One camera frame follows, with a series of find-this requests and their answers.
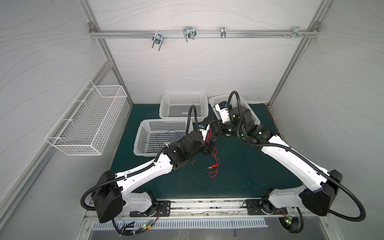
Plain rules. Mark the metal hook small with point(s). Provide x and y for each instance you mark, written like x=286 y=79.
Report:
x=223 y=32

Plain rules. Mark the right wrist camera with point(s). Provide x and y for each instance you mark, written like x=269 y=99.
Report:
x=222 y=109

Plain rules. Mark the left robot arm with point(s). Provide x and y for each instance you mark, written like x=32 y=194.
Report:
x=115 y=192

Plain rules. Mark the red alligator clip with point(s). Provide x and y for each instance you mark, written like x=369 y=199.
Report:
x=213 y=166

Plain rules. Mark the metal hook clamp middle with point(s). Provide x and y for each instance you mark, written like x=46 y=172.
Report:
x=189 y=33

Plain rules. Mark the white vented cable duct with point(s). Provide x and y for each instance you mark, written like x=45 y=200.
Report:
x=175 y=224

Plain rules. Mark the white basket back middle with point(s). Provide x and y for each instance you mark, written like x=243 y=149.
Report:
x=178 y=105

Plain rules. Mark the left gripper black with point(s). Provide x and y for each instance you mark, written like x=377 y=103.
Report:
x=208 y=147

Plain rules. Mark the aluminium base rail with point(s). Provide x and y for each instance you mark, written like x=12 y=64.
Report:
x=199 y=209

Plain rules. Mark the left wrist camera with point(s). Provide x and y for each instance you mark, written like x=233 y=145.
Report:
x=205 y=131

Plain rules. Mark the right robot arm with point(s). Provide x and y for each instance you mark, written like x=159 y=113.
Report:
x=319 y=186

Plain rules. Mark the white wire wall basket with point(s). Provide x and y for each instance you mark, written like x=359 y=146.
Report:
x=86 y=125

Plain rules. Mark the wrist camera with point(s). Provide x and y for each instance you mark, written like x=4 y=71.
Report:
x=222 y=109
x=205 y=131

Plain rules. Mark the metal hook clamp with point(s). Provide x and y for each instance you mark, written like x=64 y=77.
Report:
x=189 y=33
x=158 y=39
x=296 y=33

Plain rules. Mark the metal hook clamp right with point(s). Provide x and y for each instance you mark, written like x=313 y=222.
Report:
x=296 y=33

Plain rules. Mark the white basket front left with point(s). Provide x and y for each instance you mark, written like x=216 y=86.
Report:
x=154 y=134

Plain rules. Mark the metal hook clamp left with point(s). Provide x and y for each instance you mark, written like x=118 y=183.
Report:
x=158 y=39

